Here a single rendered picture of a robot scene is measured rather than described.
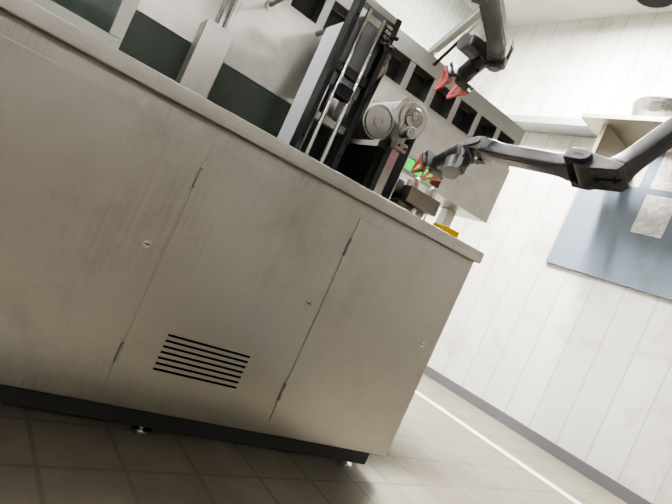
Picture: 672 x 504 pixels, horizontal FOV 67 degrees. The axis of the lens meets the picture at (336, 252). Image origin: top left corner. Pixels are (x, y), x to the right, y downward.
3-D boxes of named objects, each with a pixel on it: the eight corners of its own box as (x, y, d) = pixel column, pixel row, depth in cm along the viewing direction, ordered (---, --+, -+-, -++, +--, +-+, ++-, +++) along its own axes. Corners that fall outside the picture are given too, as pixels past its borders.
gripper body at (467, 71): (470, 92, 169) (488, 78, 164) (450, 76, 164) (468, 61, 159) (467, 79, 173) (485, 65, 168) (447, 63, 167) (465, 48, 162)
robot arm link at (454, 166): (489, 156, 166) (481, 135, 161) (482, 179, 159) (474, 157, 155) (454, 162, 173) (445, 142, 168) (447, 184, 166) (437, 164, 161)
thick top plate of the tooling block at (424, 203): (405, 200, 188) (412, 185, 188) (351, 188, 222) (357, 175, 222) (434, 217, 196) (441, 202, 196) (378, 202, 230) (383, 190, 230)
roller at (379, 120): (360, 128, 176) (374, 97, 176) (326, 127, 197) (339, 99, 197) (385, 144, 182) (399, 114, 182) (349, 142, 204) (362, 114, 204)
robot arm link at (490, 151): (604, 180, 135) (597, 147, 129) (591, 194, 134) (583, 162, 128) (482, 155, 169) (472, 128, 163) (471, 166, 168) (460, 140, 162)
